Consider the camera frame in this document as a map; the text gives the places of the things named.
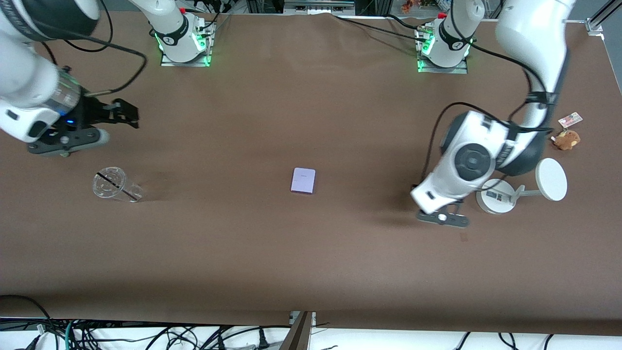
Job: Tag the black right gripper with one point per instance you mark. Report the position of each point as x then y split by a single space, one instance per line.
90 112

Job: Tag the lilac phone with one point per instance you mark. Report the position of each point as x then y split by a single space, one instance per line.
303 181

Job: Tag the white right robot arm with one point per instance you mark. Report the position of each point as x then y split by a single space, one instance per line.
29 82

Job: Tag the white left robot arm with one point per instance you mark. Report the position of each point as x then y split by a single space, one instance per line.
474 160

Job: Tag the clear plastic cup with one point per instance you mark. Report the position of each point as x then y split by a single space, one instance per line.
111 183

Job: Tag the black drinking straw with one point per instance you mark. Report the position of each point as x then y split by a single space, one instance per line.
116 186

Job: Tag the black power plug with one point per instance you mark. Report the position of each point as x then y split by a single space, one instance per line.
263 339

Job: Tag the aluminium profile beam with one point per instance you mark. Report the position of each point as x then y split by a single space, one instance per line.
297 335

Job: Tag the orange toy figure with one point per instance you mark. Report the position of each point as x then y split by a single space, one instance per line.
409 6

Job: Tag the white round desk lamp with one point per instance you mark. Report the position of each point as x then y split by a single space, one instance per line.
551 180

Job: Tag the aluminium corner profile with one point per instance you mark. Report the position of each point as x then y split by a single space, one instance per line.
600 19

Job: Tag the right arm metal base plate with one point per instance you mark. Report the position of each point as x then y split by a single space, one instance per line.
167 62

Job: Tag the silver metal frame piece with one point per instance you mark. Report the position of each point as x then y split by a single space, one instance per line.
318 6

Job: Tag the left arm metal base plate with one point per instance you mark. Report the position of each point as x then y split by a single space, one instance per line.
427 69

